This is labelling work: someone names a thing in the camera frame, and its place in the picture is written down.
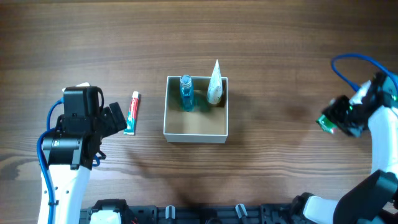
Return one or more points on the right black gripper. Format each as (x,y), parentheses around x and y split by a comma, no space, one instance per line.
(339,112)

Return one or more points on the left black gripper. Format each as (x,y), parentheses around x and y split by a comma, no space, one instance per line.
(109,121)

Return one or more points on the green white soap box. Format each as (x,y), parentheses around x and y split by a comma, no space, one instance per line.
(326,125)

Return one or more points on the blue mouthwash bottle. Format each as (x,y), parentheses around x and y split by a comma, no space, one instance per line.
(187,93)

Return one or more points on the white lotion tube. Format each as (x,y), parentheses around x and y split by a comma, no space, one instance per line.
(215,87)

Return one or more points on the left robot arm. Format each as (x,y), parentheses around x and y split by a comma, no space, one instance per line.
(68,151)

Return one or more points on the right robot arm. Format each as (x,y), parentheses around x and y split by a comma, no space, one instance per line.
(364,203)

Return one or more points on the red teal toothpaste tube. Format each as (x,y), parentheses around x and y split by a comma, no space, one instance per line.
(132,114)

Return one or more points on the white cardboard box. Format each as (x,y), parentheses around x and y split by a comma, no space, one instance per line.
(207,123)

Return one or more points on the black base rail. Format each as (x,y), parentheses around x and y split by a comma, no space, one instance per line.
(118,211)

